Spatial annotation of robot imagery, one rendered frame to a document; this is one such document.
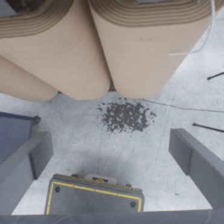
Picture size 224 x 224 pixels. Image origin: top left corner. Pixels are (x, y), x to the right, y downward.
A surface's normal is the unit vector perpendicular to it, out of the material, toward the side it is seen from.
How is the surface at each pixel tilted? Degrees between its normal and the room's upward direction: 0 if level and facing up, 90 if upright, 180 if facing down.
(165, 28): 90
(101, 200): 0
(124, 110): 0
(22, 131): 0
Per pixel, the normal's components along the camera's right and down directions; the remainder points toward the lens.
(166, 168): -0.11, -0.14
